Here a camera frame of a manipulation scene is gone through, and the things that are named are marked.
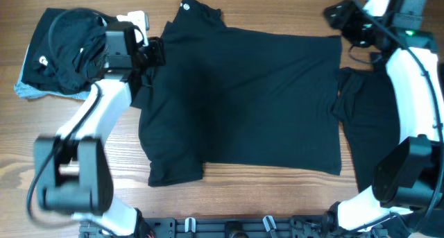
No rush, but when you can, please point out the black polo shirt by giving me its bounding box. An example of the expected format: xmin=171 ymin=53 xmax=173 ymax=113
xmin=137 ymin=0 xmax=342 ymax=187

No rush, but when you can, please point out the folded black shirt stack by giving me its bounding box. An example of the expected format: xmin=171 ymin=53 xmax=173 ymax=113
xmin=20 ymin=8 xmax=117 ymax=95

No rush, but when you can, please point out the pile of black clothes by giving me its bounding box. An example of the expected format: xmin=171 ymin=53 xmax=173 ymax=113
xmin=332 ymin=52 xmax=401 ymax=194

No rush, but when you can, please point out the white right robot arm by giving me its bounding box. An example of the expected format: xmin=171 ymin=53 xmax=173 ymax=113
xmin=323 ymin=0 xmax=443 ymax=235

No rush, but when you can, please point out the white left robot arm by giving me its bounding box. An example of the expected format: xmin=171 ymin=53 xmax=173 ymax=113
xmin=25 ymin=37 xmax=165 ymax=237

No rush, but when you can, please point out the grey patterned folded garment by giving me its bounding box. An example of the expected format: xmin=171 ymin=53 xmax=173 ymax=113
xmin=14 ymin=10 xmax=89 ymax=100

